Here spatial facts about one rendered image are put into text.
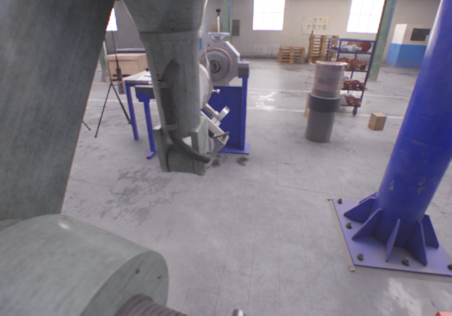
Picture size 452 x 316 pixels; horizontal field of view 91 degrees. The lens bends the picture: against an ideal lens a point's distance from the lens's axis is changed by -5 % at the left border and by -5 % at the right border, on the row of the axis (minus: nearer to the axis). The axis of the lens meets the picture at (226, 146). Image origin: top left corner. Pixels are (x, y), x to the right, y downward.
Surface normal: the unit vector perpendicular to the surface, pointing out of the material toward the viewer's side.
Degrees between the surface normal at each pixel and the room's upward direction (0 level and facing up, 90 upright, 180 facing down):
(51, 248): 7
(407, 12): 90
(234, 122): 90
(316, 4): 90
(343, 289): 0
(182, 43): 121
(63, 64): 90
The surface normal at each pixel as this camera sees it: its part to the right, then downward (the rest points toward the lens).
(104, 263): 0.16, -0.97
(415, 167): -0.65, 0.33
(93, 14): 0.95, 0.14
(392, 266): 0.00, -0.89
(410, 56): -0.18, 0.44
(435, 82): -0.89, 0.20
